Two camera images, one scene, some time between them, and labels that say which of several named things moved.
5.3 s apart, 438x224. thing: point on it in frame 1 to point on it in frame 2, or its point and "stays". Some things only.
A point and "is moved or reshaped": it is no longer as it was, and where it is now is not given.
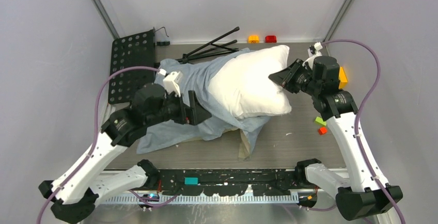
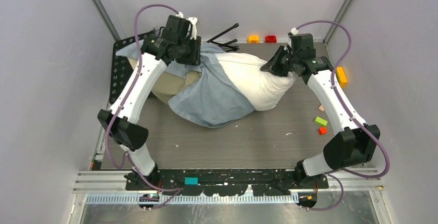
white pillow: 243,81 is moved or reshaped
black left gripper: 199,112 to 193,59
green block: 320,120 stays
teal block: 191,180 stays
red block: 270,38 stays
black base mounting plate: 229,182 stays
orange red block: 322,130 stays
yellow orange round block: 253,38 stays
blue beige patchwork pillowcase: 196,77 to 203,94
